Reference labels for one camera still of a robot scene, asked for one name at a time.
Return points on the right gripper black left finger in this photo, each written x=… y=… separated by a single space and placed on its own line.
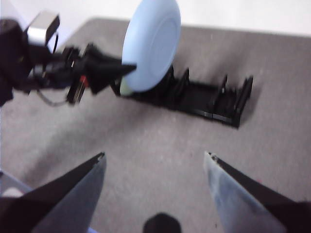
x=60 y=206

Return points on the pale grey camera box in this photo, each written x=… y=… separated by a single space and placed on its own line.
x=41 y=29

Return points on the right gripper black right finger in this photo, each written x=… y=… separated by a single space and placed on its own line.
x=243 y=199

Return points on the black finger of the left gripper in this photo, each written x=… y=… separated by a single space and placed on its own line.
x=102 y=57
x=104 y=75

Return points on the black plastic plate rack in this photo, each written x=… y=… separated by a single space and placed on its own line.
x=194 y=97

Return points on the blue round plate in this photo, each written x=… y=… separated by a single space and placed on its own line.
x=150 y=48

